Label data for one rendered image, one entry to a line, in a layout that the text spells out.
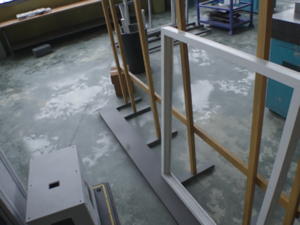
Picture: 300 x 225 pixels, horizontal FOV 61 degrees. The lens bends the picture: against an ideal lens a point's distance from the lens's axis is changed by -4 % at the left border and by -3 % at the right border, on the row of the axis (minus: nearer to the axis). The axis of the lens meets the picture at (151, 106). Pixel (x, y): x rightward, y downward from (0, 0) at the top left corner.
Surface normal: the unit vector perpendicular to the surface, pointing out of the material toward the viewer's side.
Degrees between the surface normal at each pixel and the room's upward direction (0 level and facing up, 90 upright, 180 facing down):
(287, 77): 82
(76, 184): 0
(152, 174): 0
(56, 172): 0
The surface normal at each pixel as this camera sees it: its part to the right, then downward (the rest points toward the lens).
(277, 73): -0.89, 0.24
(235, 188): -0.15, -0.84
